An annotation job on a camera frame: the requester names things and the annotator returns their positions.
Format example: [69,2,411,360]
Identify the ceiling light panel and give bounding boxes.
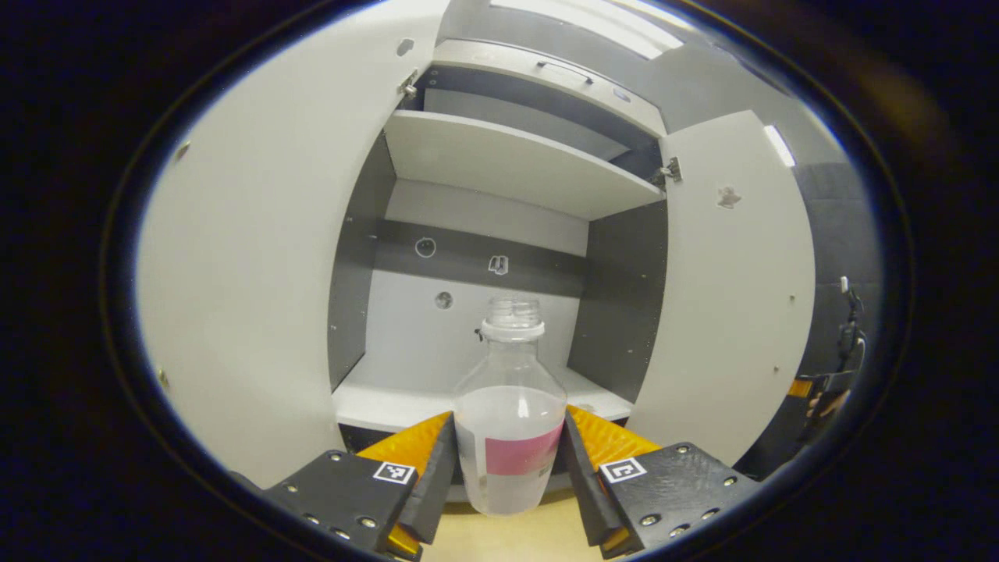
[492,0,695,59]
[765,125,797,169]

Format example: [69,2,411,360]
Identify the white cabinet shelf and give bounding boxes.
[382,109,666,221]

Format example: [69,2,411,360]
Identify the white and grey cabinet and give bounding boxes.
[328,39,672,500]

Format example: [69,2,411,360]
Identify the white cabinet door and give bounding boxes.
[628,109,816,469]
[137,0,453,489]

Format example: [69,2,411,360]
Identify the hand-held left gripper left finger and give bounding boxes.
[261,411,460,561]

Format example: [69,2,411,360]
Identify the clear plastic bottle pink label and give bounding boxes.
[454,293,568,516]

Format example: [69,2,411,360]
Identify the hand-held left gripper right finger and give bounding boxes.
[562,404,762,560]

